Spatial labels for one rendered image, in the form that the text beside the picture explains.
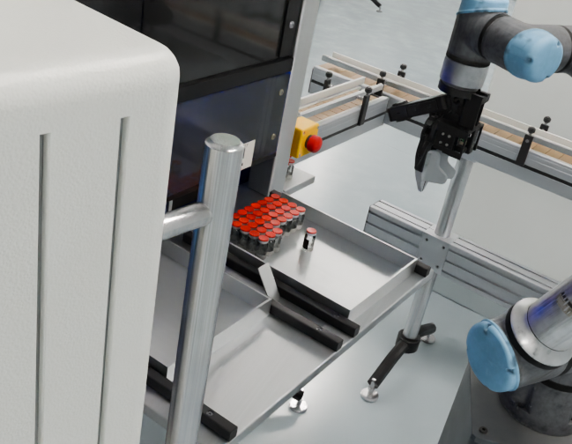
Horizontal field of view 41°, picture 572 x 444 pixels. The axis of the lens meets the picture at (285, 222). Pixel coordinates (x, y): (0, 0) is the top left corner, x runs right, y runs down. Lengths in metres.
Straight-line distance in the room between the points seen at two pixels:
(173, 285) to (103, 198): 0.98
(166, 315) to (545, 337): 0.60
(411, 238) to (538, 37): 1.37
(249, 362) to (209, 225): 0.76
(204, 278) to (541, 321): 0.77
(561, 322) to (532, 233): 1.81
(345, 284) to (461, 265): 1.01
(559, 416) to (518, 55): 0.62
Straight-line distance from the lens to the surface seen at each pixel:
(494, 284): 2.43
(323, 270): 1.49
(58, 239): 0.40
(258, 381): 1.21
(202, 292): 0.52
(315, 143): 1.72
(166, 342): 1.25
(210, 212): 0.49
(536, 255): 3.00
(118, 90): 0.38
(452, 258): 2.44
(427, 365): 2.81
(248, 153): 1.57
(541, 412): 1.43
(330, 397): 2.55
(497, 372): 1.26
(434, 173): 1.38
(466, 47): 1.29
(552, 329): 1.20
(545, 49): 1.21
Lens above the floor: 1.67
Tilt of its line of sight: 29 degrees down
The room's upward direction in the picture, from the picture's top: 11 degrees clockwise
